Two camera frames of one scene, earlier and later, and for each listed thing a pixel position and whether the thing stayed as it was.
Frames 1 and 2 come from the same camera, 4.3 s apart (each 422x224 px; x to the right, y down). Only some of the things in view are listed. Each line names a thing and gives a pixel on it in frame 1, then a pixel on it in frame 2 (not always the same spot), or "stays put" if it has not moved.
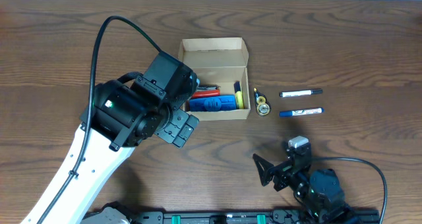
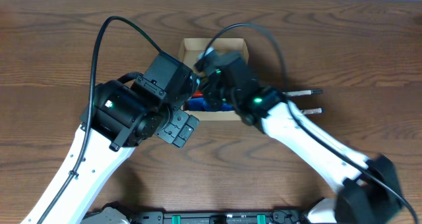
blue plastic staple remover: (221, 102) stays put
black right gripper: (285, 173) → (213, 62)
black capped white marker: (301, 93) stays put
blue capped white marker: (302, 112) stays put
